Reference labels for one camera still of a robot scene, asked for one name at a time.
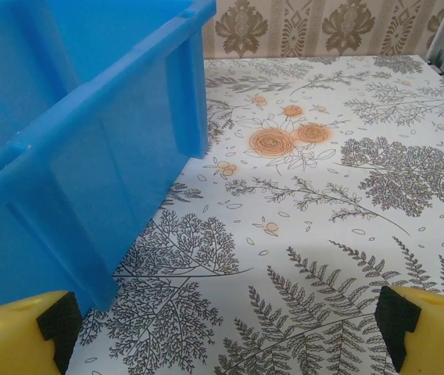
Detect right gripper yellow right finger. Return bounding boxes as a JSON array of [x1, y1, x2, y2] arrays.
[[378, 284, 444, 375]]

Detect blue plastic bin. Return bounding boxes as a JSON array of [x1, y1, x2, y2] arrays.
[[0, 0, 217, 313]]

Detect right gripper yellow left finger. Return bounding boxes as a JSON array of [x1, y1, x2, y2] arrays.
[[0, 290, 84, 375]]

